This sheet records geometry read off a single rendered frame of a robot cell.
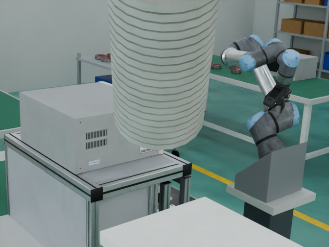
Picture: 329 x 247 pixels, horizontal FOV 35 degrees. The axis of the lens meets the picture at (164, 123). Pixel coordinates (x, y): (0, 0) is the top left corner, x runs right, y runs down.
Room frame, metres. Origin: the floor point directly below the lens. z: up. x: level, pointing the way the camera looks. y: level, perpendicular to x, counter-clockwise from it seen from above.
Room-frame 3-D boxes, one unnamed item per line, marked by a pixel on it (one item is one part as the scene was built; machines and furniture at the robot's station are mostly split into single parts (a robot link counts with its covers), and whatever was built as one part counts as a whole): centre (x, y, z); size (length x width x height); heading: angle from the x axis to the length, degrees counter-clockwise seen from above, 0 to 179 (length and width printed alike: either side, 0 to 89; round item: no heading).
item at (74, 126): (1.98, 0.29, 1.22); 0.44 x 0.39 x 0.20; 40
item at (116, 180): (1.97, 0.28, 1.09); 0.68 x 0.44 x 0.05; 40
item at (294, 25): (9.21, -2.22, 0.89); 0.42 x 0.40 x 0.21; 39
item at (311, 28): (8.85, -2.52, 0.89); 0.42 x 0.40 x 0.22; 42
